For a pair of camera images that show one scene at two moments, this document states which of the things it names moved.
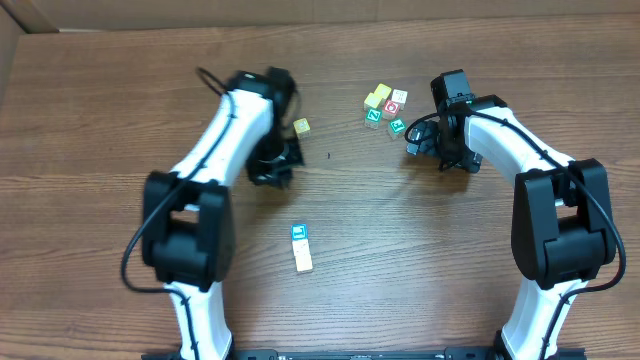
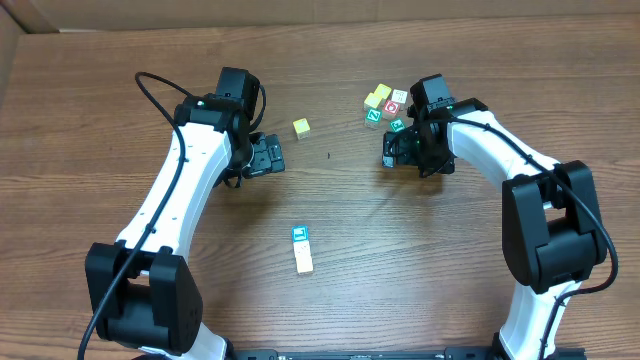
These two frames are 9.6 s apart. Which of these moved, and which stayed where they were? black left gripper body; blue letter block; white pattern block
Moved: black left gripper body
Stayed: blue letter block; white pattern block
